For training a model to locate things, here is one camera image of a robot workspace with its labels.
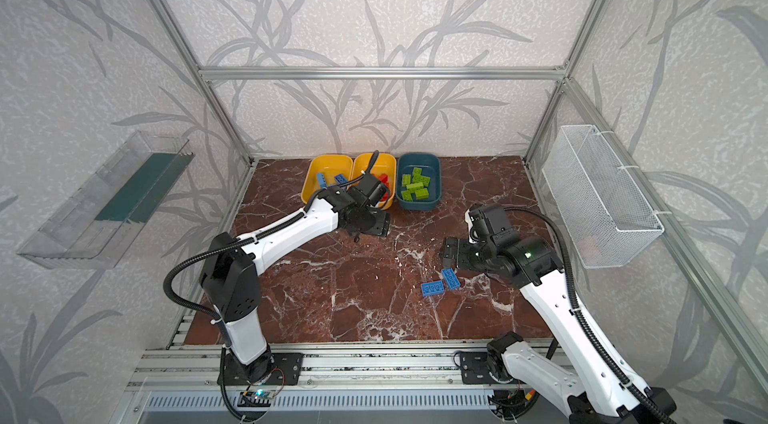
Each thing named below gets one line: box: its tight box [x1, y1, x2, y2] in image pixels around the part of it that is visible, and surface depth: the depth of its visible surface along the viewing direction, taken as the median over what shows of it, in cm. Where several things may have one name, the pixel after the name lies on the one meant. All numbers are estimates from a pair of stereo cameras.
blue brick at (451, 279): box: [441, 268, 461, 291], surface depth 89 cm
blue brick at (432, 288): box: [421, 281, 445, 296], surface depth 88 cm
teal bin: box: [396, 152, 442, 211], surface depth 113 cm
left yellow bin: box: [301, 155, 353, 205], surface depth 114 cm
